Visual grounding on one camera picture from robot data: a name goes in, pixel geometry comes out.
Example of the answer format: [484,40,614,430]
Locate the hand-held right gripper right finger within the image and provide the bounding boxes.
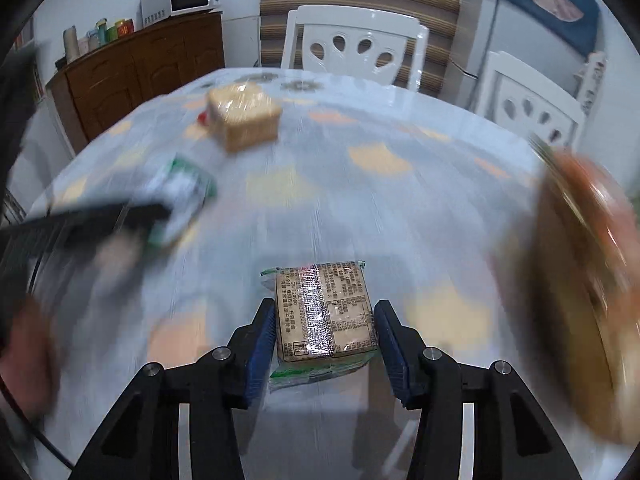
[372,300,581,480]

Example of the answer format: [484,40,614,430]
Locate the white cylinder container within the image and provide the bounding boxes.
[63,25,82,63]

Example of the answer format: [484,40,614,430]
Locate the wrapped cake block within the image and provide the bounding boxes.
[206,82,282,153]

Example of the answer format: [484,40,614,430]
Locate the tan biscuit packet green edges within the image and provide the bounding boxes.
[260,259,380,395]

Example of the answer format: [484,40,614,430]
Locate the white plastic chair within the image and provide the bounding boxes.
[280,4,430,92]
[472,50,587,148]

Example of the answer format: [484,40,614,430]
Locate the black cable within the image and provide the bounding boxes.
[0,375,76,471]

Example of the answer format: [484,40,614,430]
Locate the green white snack packet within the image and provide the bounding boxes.
[145,155,218,248]

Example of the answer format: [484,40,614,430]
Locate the brown wooden cabinet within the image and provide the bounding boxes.
[46,10,226,156]

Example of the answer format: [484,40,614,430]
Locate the silver refrigerator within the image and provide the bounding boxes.
[447,0,601,111]

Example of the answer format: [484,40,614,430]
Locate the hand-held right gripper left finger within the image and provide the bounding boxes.
[70,297,278,480]

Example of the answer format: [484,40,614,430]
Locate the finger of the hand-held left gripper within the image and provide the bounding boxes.
[0,201,173,256]

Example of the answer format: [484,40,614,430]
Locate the orange snack packet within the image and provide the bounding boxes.
[550,152,640,311]

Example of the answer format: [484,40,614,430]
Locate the person's left hand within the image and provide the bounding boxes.
[0,292,63,411]

